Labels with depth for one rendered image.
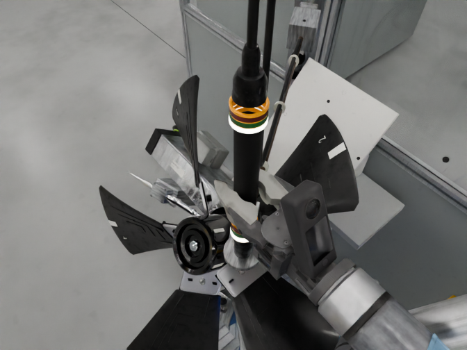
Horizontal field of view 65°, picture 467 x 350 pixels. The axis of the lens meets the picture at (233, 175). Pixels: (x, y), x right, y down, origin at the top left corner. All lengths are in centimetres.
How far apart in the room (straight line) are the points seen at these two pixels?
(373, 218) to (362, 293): 86
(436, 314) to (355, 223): 72
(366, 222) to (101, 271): 145
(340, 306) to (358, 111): 54
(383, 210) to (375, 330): 90
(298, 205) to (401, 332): 17
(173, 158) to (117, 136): 174
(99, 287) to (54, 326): 26
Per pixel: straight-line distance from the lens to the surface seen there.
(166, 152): 105
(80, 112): 303
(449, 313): 58
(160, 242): 96
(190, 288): 86
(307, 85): 95
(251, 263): 68
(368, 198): 134
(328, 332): 77
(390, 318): 46
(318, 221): 43
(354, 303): 45
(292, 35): 102
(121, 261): 218
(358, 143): 88
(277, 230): 48
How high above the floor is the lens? 191
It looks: 52 degrees down
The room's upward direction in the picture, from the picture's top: straight up
